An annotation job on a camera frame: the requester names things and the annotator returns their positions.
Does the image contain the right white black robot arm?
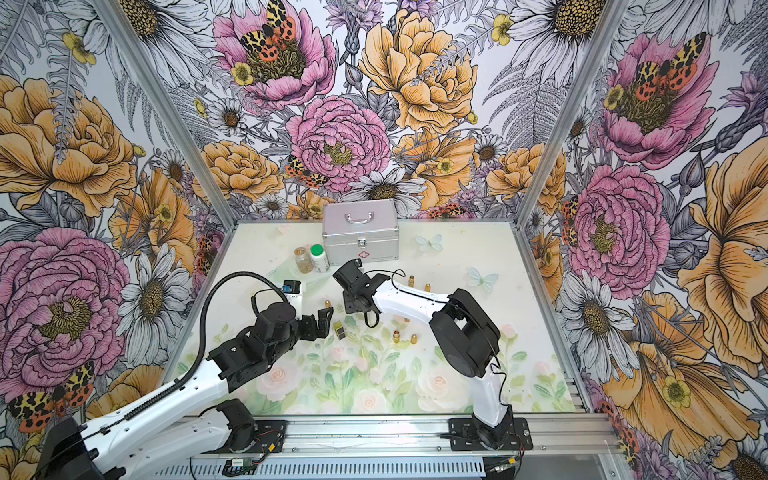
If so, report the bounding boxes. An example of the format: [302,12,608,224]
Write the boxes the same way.
[333,271,515,450]

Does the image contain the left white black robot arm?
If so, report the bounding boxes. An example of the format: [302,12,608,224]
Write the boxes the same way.
[33,302,334,479]

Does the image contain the square black gold lipstick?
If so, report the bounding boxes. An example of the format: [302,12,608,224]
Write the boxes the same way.
[333,321,346,340]

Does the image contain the white bottle green cap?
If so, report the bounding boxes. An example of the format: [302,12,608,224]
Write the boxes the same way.
[310,244,330,273]

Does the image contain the clear jar brown contents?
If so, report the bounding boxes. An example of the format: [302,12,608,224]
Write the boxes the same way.
[294,247,315,274]

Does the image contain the silver aluminium first aid case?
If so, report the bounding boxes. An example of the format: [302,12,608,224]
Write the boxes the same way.
[322,199,400,266]

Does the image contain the small green circuit board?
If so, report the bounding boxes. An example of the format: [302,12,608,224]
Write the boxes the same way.
[222,457,259,477]

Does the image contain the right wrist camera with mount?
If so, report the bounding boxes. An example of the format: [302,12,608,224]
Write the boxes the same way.
[333,258,370,295]

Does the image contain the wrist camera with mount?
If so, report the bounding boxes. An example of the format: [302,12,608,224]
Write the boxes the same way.
[333,258,370,295]
[282,279,303,318]

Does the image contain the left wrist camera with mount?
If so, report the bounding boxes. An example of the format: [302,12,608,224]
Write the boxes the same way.
[282,279,303,318]

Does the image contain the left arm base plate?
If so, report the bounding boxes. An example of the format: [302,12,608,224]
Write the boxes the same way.
[198,399,287,454]

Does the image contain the left black corrugated cable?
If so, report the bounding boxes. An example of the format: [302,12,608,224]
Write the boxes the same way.
[119,271,292,421]

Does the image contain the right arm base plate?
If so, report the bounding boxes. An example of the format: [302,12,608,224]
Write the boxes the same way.
[440,417,534,452]

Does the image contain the aluminium front rail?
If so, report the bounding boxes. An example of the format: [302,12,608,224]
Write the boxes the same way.
[119,412,625,463]

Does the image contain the left aluminium corner post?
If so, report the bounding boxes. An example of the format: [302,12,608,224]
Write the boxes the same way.
[94,1,237,231]

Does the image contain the aluminium corner post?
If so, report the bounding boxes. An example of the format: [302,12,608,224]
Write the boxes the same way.
[515,0,630,231]
[94,1,237,231]

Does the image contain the right aluminium corner post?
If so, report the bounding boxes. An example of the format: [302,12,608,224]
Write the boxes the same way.
[515,0,630,231]

